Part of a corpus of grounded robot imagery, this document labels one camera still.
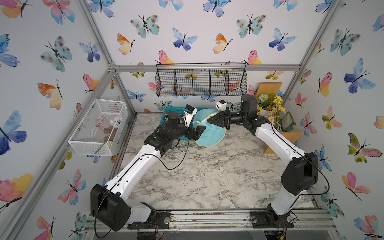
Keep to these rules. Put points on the white mesh wall box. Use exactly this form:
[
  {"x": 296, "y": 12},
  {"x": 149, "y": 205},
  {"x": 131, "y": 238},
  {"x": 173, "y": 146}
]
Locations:
[{"x": 100, "y": 129}]

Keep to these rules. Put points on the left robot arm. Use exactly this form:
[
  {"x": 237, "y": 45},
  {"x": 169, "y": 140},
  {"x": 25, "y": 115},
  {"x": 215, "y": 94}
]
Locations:
[{"x": 109, "y": 202}]

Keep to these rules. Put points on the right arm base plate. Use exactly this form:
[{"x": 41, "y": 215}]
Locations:
[{"x": 269, "y": 220}]

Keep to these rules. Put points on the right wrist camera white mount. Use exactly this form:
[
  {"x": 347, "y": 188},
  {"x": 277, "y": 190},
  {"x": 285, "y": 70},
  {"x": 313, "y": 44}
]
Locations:
[{"x": 221, "y": 105}]

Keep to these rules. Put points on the black wire wall basket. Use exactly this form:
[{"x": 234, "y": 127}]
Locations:
[{"x": 200, "y": 80}]

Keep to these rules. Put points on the aluminium front rail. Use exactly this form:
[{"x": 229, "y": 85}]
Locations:
[{"x": 233, "y": 220}]

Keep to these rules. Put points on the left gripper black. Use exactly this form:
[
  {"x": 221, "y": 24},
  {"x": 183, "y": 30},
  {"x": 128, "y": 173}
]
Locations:
[{"x": 196, "y": 133}]

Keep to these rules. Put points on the small white flower pot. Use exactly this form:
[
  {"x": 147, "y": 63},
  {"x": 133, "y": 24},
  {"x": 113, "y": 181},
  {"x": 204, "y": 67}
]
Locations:
[{"x": 275, "y": 110}]

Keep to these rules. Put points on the teal mesh laundry bag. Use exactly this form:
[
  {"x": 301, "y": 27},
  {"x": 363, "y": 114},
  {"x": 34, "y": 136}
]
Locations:
[{"x": 213, "y": 134}]

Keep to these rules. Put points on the large white flower pot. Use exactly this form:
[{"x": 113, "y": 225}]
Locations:
[{"x": 266, "y": 101}]

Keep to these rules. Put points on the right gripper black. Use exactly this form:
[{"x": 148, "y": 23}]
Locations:
[{"x": 225, "y": 119}]

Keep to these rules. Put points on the teal plastic basket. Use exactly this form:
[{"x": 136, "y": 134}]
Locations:
[{"x": 171, "y": 121}]

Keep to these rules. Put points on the green framed small sign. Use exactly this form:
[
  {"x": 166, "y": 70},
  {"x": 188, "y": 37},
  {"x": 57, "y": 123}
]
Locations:
[{"x": 287, "y": 122}]

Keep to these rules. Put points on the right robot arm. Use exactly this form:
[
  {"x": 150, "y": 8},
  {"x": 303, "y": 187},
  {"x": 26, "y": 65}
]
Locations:
[{"x": 301, "y": 171}]

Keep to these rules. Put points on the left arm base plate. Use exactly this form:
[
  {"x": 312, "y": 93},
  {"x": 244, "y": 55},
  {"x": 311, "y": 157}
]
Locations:
[{"x": 157, "y": 220}]

